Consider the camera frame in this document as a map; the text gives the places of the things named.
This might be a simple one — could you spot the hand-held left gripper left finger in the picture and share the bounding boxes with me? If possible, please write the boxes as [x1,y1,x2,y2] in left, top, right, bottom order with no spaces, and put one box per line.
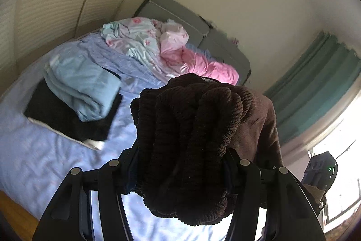
[32,139,141,241]

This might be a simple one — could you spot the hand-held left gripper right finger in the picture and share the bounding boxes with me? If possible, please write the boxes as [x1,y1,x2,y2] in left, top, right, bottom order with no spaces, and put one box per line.
[223,149,328,241]

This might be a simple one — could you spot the dark brown knitted sweater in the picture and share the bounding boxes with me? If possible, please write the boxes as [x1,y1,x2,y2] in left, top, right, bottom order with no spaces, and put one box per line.
[130,73,284,226]

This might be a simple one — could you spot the window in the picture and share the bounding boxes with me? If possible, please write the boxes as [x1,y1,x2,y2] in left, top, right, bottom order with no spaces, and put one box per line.
[307,105,361,233]

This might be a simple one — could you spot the folded black cloth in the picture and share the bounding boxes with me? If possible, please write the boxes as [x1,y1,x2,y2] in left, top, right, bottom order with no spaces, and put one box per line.
[24,67,123,143]

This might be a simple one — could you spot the bed with blue sheet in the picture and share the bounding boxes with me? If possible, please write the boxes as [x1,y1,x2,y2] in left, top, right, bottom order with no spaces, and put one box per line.
[0,32,268,241]

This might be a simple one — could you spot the folded light blue cloth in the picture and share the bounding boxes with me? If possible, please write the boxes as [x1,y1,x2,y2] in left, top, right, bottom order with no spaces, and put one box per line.
[44,55,122,122]

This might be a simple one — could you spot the teal curtain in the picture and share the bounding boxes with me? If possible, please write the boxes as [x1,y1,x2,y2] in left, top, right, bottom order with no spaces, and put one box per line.
[264,30,361,143]

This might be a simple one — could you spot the pink duvet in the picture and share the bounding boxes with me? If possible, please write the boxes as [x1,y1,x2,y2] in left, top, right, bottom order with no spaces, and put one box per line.
[161,47,240,86]

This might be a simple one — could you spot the pale pink printed pillow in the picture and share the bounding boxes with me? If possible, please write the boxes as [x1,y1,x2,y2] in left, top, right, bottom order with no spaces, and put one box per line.
[159,22,190,61]

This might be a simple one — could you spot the grey padded headboard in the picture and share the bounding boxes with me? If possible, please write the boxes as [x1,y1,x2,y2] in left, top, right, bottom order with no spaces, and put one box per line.
[137,0,251,86]

